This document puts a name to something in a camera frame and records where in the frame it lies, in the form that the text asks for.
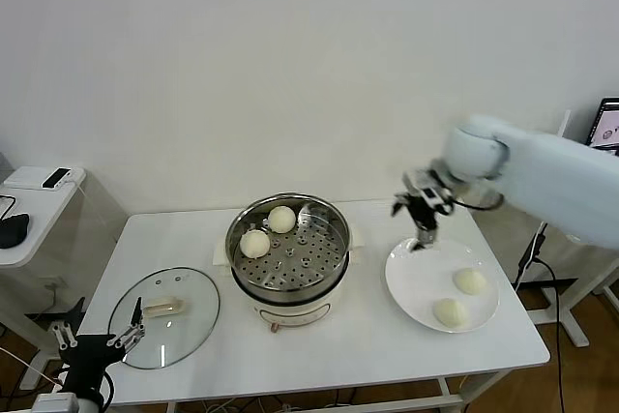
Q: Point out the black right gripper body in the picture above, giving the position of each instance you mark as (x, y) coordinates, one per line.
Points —
(428, 200)

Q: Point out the stainless steel steamer basket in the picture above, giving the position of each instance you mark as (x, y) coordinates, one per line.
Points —
(300, 268)

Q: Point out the flat white box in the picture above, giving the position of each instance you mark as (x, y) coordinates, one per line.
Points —
(24, 178)

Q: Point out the white side table rounded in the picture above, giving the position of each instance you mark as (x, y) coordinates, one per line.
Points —
(43, 224)

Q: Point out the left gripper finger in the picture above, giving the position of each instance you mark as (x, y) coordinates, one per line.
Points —
(135, 331)
(67, 331)

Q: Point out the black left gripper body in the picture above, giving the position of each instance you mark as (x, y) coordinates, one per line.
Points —
(89, 355)

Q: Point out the white round plate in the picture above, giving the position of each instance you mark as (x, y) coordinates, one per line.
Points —
(416, 287)

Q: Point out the black smartphone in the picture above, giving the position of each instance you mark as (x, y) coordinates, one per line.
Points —
(57, 178)

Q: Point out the black computer mouse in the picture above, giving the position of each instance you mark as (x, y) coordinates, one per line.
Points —
(12, 231)

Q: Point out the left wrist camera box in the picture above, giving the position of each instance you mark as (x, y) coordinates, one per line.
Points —
(53, 404)

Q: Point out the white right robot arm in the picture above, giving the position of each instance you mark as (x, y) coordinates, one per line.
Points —
(532, 176)

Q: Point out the white electric cooker base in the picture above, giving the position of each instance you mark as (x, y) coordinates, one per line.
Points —
(290, 315)

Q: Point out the white steamed baozi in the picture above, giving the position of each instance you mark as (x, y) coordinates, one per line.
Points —
(255, 244)
(470, 281)
(451, 312)
(282, 219)

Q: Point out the grey laptop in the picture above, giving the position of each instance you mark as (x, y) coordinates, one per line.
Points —
(607, 127)

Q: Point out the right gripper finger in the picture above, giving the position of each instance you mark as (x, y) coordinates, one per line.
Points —
(399, 206)
(424, 240)

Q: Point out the white drinking straw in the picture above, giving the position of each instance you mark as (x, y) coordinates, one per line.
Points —
(565, 123)

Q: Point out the white side table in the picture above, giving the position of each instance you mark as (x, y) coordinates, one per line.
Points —
(575, 316)

